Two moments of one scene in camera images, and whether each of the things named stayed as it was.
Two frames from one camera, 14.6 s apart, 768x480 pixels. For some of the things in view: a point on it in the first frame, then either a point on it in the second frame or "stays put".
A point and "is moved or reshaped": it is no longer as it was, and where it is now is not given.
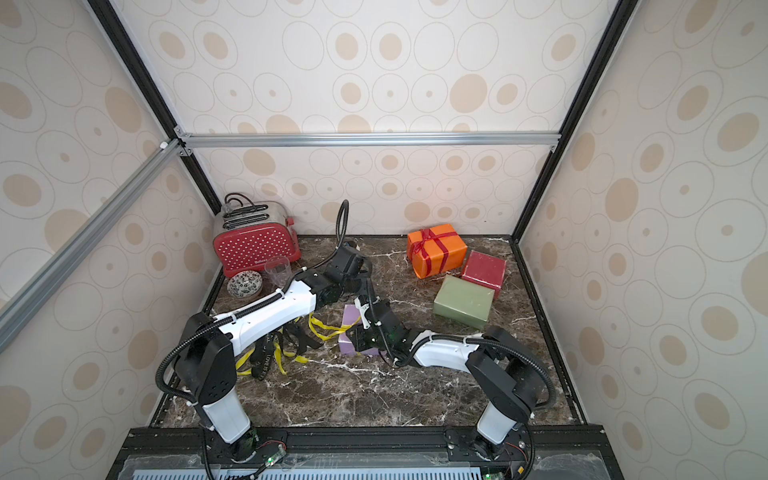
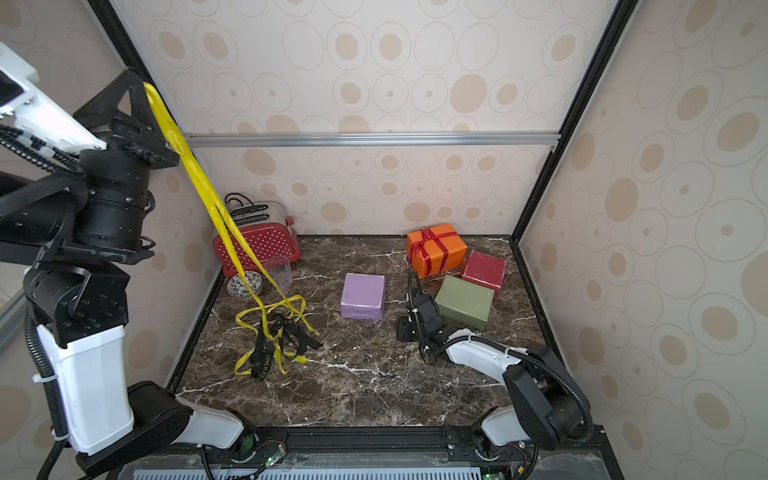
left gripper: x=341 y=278 to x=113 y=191
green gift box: x=465 y=301 stays put
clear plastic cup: x=278 y=269 stays put
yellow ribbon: x=340 y=328 to x=230 y=224
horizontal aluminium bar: x=221 y=140 stays put
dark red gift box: x=486 y=271 stays put
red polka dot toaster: x=249 y=234 stays put
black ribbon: x=262 y=356 stays put
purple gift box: x=351 y=315 is moved or reshaped
